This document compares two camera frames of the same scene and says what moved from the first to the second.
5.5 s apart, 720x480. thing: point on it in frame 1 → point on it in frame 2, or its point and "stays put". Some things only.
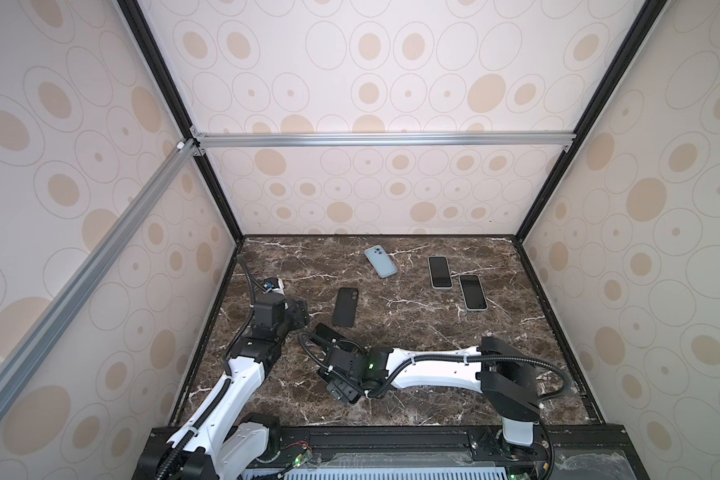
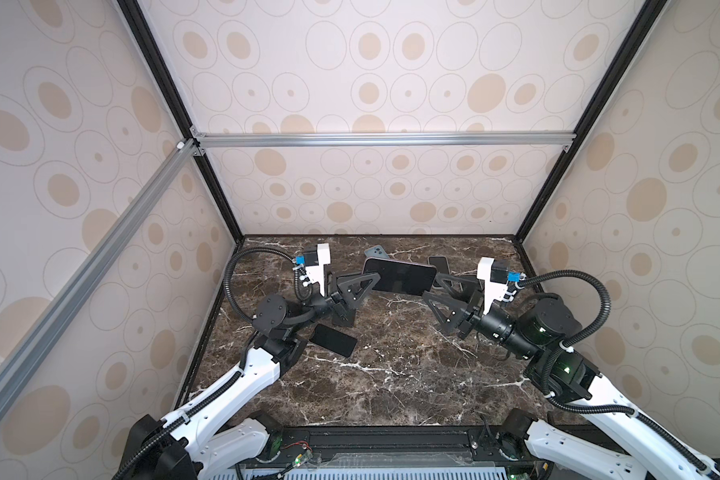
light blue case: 381,261 stays put
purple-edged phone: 323,336 → 401,277
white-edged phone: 440,273 stays put
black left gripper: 299,311 → 346,301
